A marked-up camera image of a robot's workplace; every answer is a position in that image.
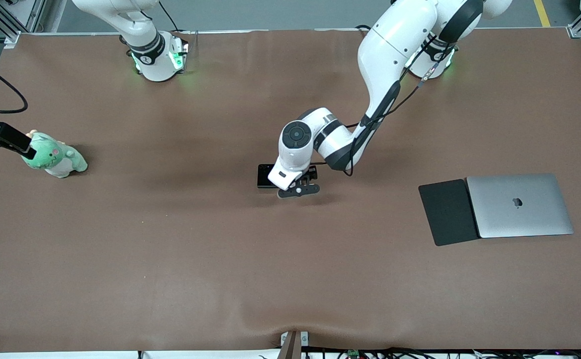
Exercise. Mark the silver closed laptop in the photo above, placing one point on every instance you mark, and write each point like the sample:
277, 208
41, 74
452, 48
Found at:
534, 219

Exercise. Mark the metal table clamp bracket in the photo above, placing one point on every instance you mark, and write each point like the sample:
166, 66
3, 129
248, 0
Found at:
293, 346

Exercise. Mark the black mouse pad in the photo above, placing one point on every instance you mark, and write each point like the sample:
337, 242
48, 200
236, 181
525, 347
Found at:
447, 214

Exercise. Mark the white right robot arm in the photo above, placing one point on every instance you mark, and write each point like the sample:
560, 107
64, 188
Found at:
146, 45

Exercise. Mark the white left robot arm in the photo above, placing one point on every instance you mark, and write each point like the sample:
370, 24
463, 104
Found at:
390, 45

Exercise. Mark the brown table cover mat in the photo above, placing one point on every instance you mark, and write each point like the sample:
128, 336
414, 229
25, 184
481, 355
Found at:
220, 249

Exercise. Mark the black flip phone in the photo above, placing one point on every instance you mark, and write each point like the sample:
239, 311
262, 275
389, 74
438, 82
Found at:
263, 177

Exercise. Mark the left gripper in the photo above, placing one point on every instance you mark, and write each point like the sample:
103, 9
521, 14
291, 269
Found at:
311, 174

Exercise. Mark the green plush toy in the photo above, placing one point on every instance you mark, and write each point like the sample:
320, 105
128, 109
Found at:
56, 159

